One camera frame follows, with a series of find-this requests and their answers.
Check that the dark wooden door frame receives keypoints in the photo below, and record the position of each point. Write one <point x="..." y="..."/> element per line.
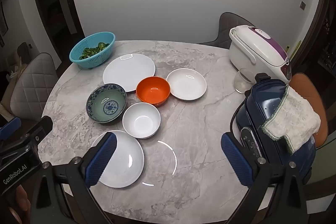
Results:
<point x="71" y="16"/>

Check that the wall switch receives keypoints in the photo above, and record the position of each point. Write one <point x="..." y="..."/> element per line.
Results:
<point x="302" y="5"/>

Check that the small white deep plate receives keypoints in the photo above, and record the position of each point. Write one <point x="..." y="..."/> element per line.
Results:
<point x="186" y="84"/>

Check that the clear glass cup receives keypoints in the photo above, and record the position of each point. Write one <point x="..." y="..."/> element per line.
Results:
<point x="242" y="80"/>

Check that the beige quilted chair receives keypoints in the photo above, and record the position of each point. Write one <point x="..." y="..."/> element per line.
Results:
<point x="31" y="82"/>

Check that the white and purple rice cooker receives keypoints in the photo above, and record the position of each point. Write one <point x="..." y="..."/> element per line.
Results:
<point x="252" y="48"/>

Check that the orange chair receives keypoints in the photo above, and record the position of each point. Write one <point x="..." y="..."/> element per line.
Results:
<point x="304" y="82"/>

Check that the white bowl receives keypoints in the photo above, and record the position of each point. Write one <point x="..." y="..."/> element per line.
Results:
<point x="141" y="120"/>

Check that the large white plate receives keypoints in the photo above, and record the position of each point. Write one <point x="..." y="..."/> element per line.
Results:
<point x="126" y="69"/>

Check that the blue floral ceramic bowl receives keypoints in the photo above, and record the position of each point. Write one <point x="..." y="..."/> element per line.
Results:
<point x="106" y="104"/>

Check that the white knitted cloth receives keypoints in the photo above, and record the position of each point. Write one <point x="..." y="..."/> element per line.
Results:
<point x="294" y="116"/>

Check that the grey upholstered chair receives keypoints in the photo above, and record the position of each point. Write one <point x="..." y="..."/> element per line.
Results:
<point x="228" y="29"/>

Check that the dark blue cooking appliance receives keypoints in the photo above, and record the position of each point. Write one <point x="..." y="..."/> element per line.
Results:
<point x="260" y="105"/>

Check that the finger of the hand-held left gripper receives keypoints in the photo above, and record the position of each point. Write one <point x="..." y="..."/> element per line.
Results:
<point x="43" y="124"/>
<point x="10" y="125"/>

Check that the teal plastic colander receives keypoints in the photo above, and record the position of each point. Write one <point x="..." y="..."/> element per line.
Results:
<point x="86" y="56"/>

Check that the green leafy vegetables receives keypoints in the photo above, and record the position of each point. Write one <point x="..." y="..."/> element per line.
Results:
<point x="94" y="50"/>

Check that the orange bowl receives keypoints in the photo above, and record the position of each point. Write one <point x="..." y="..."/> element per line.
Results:
<point x="153" y="91"/>

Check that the person's left hand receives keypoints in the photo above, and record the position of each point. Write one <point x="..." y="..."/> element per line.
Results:
<point x="21" y="200"/>

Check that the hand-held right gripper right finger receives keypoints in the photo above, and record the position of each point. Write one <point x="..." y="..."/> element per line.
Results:
<point x="236" y="163"/>

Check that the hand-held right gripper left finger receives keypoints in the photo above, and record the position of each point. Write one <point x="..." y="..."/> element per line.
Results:
<point x="101" y="158"/>

